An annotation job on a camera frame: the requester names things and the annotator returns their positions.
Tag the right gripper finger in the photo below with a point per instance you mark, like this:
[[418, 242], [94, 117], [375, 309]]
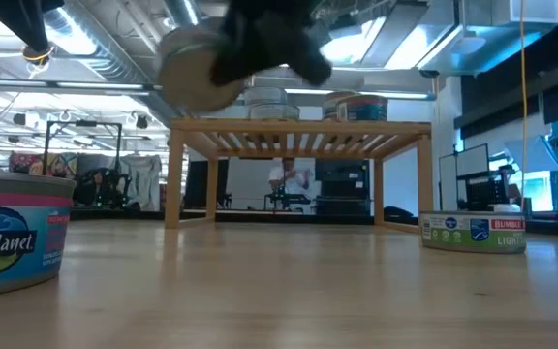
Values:
[[238, 19], [242, 53]]

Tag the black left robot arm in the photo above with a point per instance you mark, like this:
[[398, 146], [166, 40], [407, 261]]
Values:
[[17, 19]]

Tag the black background robot arm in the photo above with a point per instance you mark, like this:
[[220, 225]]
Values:
[[284, 199], [90, 189]]

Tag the wooden slatted shelf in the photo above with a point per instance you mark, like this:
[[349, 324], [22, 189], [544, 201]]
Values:
[[298, 127]]

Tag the white panel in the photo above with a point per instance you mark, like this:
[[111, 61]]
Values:
[[245, 184]]

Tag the person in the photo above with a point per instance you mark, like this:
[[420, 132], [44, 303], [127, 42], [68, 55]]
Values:
[[288, 177]]

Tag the black screen panel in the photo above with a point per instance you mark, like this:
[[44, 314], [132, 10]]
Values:
[[196, 184]]

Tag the grey cover cloth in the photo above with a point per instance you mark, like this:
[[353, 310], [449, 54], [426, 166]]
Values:
[[143, 179]]

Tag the black cabinet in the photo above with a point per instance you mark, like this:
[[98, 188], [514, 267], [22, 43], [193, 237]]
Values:
[[342, 186]]

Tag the colourful patterned cloth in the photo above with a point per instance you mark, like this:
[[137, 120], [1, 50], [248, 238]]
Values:
[[56, 165]]

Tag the white monitor on stand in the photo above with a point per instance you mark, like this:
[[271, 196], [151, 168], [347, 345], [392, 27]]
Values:
[[473, 160]]

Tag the black crate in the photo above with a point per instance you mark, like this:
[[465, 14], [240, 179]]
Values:
[[487, 194]]

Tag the white trapezoid shade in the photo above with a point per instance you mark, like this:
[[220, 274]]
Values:
[[533, 155]]

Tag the silver ventilation duct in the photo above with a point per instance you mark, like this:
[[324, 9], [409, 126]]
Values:
[[104, 53]]

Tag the black security camera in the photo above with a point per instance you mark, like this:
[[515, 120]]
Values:
[[429, 73]]

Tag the large silver air duct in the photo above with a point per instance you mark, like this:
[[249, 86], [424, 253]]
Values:
[[453, 48]]

